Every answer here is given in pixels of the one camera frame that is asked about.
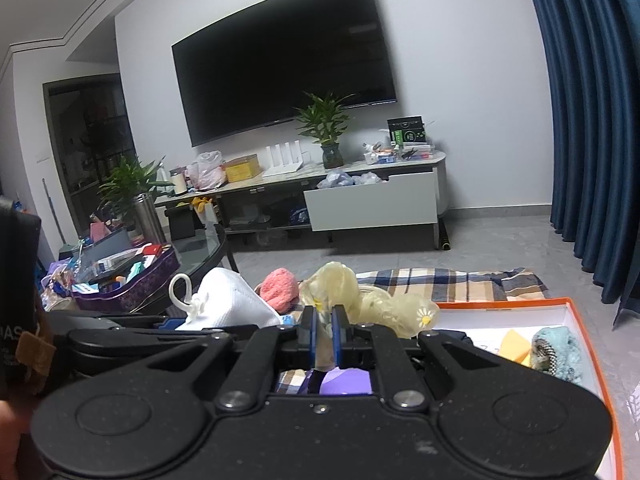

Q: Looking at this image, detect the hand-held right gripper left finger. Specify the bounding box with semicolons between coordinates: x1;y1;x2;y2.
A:
144;305;319;410

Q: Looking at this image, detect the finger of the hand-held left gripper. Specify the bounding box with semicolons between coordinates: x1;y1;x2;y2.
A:
44;310;183;333
66;325;262;375

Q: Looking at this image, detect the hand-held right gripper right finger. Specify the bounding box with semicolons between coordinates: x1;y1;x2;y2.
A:
331;305;504;412

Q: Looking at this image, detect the pink fuzzy cloth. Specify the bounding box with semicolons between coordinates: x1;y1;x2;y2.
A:
261;268;302;313

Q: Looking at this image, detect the yellow daisy print shower cap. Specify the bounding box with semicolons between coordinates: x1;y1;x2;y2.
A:
299;261;442;372

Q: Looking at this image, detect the white face mask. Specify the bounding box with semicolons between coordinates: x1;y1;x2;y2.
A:
169;267;282;332

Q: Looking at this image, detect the white box with orange rim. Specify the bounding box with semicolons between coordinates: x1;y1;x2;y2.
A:
435;297;626;480

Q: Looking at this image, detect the mustard yellow cloth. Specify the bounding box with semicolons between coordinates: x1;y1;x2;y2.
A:
500;329;533;366

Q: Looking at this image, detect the teal knitted cloth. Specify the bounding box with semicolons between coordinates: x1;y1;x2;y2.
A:
530;326;583;386

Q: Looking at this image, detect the person's left hand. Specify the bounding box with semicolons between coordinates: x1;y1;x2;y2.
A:
0;399;37;480

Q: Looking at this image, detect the pile of snack bags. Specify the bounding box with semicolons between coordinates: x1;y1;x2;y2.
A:
35;260;76;311

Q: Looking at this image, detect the mop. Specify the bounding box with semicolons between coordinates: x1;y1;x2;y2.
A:
42;180;76;261

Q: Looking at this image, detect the purple patterned tray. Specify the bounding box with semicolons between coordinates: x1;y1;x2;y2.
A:
72;245;181;313

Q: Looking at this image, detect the pile of small boxes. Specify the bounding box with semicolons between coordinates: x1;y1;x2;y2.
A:
75;230;171;293

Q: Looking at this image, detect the grey flat board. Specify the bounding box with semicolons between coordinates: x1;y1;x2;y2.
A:
80;227;132;271

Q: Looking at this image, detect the round black glass table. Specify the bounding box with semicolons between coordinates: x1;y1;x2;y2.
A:
30;222;241;317

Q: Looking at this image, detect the stainless steel thermos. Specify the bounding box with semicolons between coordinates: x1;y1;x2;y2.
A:
132;192;167;246

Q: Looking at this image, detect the plaid blanket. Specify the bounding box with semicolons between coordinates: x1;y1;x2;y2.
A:
252;266;551;395

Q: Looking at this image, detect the black chair back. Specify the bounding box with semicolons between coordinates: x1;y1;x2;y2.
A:
164;206;197;242

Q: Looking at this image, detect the white cabinet drawer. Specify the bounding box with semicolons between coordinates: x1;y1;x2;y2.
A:
302;169;440;232

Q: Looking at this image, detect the potted plant in glass vase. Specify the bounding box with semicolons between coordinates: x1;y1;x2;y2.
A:
97;155;173;233

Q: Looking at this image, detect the dark glass cabinet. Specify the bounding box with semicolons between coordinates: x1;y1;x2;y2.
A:
44;72;138;241

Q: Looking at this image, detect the grey television cabinet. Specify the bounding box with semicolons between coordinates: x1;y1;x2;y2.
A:
155;152;448;251

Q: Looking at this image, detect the crumpled blue plastic bag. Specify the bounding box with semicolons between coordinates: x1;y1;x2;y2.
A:
317;170;355;190

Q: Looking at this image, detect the white router with antennas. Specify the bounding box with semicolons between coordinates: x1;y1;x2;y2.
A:
262;141;307;177

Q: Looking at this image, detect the yellow cardboard box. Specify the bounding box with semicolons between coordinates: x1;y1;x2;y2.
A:
224;154;264;183

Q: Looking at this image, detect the white and pink plastic bag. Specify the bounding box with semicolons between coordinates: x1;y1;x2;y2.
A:
186;150;227;191

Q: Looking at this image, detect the pile of small stationery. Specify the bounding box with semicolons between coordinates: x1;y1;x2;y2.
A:
362;140;435;166

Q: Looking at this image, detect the potted plant in dark vase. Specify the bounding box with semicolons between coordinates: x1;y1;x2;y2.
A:
292;91;357;170

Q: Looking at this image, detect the green and black box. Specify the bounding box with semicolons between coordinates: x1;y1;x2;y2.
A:
387;116;426;147

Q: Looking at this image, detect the dark blue curtain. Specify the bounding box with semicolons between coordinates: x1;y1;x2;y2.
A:
517;0;640;328

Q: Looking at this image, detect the black wall television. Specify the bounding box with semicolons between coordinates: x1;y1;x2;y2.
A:
171;0;398;148

